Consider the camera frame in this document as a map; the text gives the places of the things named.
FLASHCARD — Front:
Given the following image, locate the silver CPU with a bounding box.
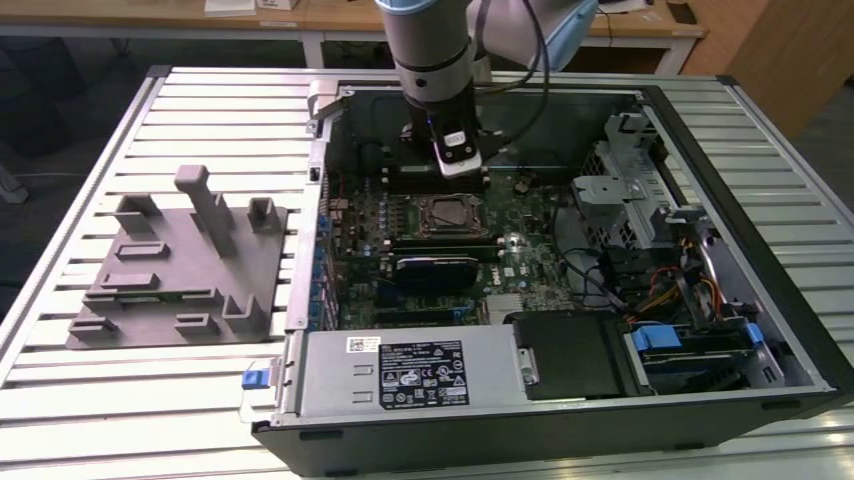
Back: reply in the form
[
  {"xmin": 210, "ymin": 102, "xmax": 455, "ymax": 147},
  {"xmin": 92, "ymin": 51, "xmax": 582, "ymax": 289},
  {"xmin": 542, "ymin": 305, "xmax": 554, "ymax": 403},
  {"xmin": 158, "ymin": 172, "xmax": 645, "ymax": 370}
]
[{"xmin": 431, "ymin": 199, "xmax": 473, "ymax": 227}]

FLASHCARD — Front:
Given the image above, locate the black RAM slot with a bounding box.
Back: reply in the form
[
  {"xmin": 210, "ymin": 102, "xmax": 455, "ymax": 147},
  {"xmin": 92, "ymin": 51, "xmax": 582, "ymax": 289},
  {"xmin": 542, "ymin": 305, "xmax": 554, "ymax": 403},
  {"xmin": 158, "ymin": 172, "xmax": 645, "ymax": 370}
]
[
  {"xmin": 381, "ymin": 175, "xmax": 494, "ymax": 195},
  {"xmin": 381, "ymin": 163, "xmax": 494, "ymax": 181}
]

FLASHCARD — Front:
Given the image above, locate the black RAM stick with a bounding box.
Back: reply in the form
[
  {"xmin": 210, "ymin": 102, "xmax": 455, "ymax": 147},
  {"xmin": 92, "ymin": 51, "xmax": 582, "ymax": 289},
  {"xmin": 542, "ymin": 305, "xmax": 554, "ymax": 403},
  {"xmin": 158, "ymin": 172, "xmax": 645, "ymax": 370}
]
[
  {"xmin": 391, "ymin": 237, "xmax": 501, "ymax": 252},
  {"xmin": 391, "ymin": 247, "xmax": 503, "ymax": 264}
]

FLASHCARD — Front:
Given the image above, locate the black graphics card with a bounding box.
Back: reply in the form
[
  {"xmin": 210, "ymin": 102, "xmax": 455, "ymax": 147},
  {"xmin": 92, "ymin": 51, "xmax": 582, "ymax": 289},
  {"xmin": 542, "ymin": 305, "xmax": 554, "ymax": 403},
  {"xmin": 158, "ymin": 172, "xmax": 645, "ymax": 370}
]
[{"xmin": 393, "ymin": 254, "xmax": 479, "ymax": 294}]

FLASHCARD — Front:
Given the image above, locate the metal drive cage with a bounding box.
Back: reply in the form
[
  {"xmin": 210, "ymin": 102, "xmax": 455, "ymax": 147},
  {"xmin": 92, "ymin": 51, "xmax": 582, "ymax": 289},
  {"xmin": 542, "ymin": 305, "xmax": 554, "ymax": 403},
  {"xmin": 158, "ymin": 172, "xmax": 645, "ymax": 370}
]
[{"xmin": 570, "ymin": 112, "xmax": 677, "ymax": 251}]

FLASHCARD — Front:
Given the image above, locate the green motherboard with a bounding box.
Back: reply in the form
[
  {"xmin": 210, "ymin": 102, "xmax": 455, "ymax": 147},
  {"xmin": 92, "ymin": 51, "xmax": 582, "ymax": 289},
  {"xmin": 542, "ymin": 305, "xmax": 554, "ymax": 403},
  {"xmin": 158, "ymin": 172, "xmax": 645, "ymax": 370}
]
[{"xmin": 319, "ymin": 169, "xmax": 582, "ymax": 331}]

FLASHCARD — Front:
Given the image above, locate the silver chipset heatsink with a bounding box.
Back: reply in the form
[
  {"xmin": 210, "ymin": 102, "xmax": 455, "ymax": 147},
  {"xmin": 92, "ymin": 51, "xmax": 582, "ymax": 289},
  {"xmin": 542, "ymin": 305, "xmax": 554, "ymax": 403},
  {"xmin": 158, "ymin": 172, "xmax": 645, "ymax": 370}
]
[{"xmin": 486, "ymin": 294, "xmax": 526, "ymax": 326}]

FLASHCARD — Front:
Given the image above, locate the grey parts rack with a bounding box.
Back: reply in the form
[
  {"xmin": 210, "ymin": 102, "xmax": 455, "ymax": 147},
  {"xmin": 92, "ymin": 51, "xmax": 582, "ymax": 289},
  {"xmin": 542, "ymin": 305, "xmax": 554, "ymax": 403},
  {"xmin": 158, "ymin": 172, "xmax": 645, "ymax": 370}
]
[{"xmin": 66, "ymin": 163, "xmax": 293, "ymax": 351}]

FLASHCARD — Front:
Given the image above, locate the wooden desk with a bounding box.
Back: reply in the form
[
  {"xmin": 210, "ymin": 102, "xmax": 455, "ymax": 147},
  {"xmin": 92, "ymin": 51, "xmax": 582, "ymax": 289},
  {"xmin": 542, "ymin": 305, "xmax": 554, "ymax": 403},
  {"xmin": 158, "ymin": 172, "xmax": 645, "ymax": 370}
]
[{"xmin": 0, "ymin": 0, "xmax": 710, "ymax": 76}]

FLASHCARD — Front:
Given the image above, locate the silver power supply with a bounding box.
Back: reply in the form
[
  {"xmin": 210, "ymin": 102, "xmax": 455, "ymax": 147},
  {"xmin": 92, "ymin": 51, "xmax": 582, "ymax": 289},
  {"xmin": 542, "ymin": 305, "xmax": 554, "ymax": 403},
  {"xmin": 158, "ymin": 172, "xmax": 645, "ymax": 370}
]
[{"xmin": 293, "ymin": 327, "xmax": 530, "ymax": 419}]

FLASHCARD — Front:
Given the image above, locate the black drive bay box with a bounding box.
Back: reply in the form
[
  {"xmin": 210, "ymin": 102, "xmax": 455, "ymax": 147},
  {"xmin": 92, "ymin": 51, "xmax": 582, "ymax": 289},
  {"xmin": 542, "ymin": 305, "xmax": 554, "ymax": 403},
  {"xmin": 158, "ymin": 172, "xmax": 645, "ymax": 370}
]
[{"xmin": 503, "ymin": 309, "xmax": 653, "ymax": 401}]

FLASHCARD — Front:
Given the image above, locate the grey fan shroud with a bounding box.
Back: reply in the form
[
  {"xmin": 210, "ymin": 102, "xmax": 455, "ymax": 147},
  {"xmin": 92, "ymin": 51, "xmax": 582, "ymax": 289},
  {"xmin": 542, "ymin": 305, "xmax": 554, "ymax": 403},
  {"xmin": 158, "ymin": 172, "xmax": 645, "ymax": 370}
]
[{"xmin": 686, "ymin": 219, "xmax": 746, "ymax": 321}]

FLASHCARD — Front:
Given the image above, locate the hard disk in blue carrier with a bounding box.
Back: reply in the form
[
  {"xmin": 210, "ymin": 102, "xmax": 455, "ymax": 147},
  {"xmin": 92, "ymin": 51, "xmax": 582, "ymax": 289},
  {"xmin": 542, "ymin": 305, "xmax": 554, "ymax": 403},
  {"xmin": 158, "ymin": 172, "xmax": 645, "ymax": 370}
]
[{"xmin": 623, "ymin": 322, "xmax": 766, "ymax": 396}]

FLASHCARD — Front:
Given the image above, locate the black office chair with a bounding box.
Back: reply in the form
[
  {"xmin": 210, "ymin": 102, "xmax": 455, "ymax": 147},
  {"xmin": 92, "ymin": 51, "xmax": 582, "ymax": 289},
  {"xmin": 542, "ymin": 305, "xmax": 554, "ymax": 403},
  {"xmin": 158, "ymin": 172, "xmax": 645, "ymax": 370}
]
[{"xmin": 0, "ymin": 34, "xmax": 86, "ymax": 159}]

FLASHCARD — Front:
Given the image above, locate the wooden cabinet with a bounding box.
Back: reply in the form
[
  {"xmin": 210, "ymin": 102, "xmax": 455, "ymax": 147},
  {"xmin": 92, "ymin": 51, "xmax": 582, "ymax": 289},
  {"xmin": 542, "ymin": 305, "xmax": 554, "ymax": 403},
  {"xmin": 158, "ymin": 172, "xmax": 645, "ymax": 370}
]
[{"xmin": 680, "ymin": 0, "xmax": 854, "ymax": 136}]

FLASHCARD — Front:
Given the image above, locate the white furniture foot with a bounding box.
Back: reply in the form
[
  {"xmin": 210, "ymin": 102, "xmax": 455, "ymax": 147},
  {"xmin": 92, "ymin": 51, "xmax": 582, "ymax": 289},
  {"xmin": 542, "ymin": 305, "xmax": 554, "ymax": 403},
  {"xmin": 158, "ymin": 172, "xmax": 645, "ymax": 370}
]
[{"xmin": 0, "ymin": 164, "xmax": 30, "ymax": 204}]

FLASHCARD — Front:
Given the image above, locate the black PC case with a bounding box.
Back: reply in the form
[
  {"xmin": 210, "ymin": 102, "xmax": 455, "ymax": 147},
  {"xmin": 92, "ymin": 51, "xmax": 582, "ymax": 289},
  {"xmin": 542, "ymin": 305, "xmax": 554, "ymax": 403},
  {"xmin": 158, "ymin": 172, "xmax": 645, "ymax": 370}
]
[{"xmin": 237, "ymin": 79, "xmax": 854, "ymax": 479}]

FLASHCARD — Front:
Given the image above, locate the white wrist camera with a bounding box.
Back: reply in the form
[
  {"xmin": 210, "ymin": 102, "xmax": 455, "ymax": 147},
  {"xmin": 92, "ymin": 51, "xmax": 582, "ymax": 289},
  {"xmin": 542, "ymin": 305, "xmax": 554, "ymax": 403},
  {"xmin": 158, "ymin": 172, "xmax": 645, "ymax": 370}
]
[{"xmin": 430, "ymin": 127, "xmax": 486, "ymax": 179}]

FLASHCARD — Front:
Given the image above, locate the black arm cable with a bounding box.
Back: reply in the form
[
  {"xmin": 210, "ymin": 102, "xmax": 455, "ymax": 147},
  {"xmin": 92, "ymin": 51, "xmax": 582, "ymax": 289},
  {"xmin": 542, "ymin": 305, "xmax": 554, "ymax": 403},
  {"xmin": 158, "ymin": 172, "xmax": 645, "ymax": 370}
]
[{"xmin": 490, "ymin": 0, "xmax": 559, "ymax": 151}]

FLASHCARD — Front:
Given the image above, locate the black wire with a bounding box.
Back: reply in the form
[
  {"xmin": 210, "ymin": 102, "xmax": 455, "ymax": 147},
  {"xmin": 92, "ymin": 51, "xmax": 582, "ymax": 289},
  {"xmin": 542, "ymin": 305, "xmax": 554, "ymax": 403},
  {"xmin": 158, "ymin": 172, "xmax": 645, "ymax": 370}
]
[{"xmin": 558, "ymin": 244, "xmax": 633, "ymax": 314}]

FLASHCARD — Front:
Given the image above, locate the yellow wire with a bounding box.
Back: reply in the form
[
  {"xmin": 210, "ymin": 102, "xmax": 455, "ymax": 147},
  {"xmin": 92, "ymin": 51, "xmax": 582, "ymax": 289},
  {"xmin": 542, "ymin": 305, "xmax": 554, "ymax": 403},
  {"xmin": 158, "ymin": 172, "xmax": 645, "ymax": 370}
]
[{"xmin": 631, "ymin": 284, "xmax": 680, "ymax": 311}]

